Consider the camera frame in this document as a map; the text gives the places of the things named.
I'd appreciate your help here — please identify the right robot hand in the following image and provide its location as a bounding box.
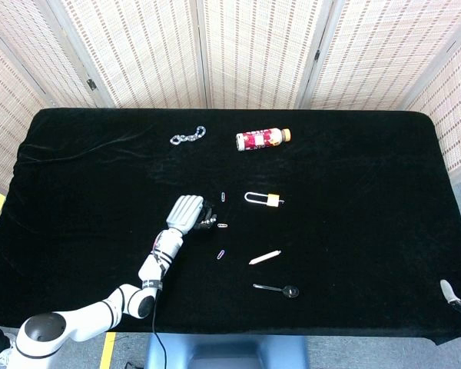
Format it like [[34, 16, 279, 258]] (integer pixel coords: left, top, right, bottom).
[[439, 278, 461, 320]]

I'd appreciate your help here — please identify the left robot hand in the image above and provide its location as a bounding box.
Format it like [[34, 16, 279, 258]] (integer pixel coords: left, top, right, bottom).
[[164, 194, 219, 235]]

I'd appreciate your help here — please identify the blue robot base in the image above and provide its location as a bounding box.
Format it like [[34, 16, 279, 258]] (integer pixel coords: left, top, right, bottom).
[[144, 334, 310, 369]]

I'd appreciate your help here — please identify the brass long-shackle padlock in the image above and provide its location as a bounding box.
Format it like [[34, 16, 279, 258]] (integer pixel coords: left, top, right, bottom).
[[244, 191, 280, 210]]

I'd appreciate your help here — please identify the red Costa drink bottle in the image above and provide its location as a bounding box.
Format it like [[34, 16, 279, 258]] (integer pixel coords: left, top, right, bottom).
[[235, 128, 292, 152]]

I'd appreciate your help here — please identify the black velvet table cloth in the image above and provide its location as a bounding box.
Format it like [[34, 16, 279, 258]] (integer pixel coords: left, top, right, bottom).
[[0, 108, 461, 347]]

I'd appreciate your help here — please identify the silver metal spoon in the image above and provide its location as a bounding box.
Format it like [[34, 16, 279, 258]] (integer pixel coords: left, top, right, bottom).
[[252, 283, 300, 299]]

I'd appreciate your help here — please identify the woven folding screen panel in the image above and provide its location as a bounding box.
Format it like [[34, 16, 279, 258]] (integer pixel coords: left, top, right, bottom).
[[297, 0, 461, 111], [0, 36, 51, 195], [38, 0, 209, 109], [196, 0, 336, 109], [0, 0, 114, 109], [405, 26, 461, 185]]

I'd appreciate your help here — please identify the silver metal chain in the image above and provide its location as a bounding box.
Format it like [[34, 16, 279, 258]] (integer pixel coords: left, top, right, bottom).
[[169, 125, 207, 146]]

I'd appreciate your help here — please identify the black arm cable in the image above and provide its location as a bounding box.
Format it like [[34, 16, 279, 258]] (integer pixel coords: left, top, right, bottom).
[[151, 241, 171, 363]]

